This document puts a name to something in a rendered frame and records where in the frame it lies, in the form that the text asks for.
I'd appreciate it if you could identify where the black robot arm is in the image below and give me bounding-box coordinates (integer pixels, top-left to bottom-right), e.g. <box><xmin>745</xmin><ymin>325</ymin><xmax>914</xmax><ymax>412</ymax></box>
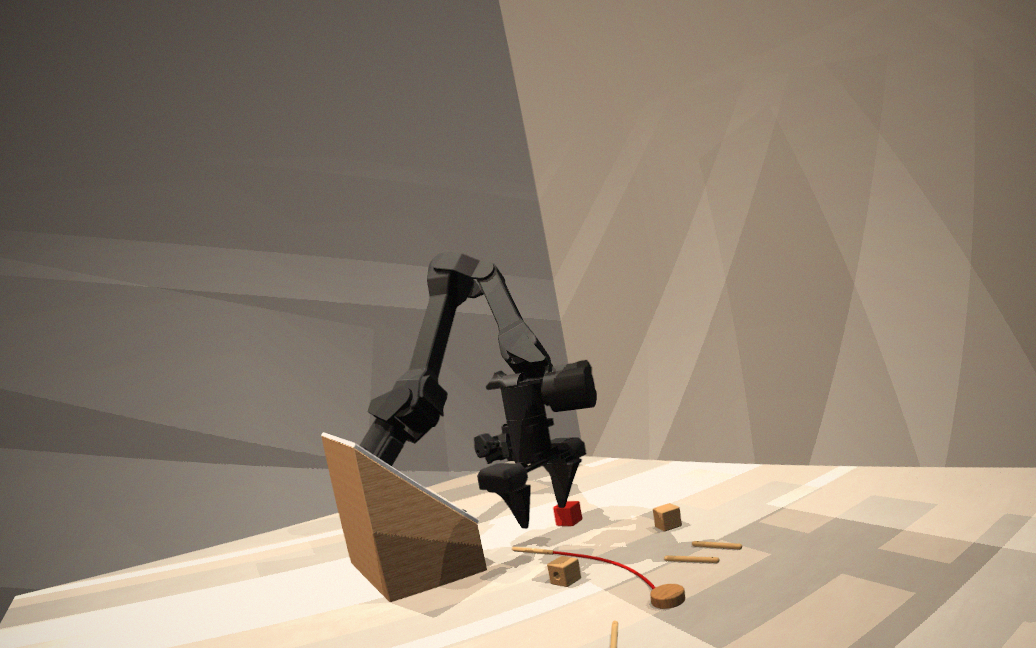
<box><xmin>359</xmin><ymin>252</ymin><xmax>597</xmax><ymax>466</ymax></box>

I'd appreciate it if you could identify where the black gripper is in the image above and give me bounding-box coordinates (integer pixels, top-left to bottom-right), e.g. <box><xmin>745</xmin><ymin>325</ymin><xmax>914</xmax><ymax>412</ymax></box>
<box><xmin>477</xmin><ymin>412</ymin><xmax>586</xmax><ymax>529</ymax></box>

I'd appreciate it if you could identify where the red string with wooden stick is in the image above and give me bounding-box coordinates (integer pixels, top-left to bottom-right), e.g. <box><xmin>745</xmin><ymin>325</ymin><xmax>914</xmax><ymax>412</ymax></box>
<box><xmin>512</xmin><ymin>547</ymin><xmax>656</xmax><ymax>589</ymax></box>

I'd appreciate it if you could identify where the round wooden button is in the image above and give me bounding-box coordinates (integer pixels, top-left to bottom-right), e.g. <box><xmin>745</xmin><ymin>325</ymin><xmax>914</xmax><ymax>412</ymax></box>
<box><xmin>650</xmin><ymin>584</ymin><xmax>686</xmax><ymax>609</ymax></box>

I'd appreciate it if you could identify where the red cube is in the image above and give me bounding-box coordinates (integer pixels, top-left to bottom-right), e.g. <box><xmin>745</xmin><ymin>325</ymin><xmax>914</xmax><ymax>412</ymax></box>
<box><xmin>553</xmin><ymin>501</ymin><xmax>583</xmax><ymax>526</ymax></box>

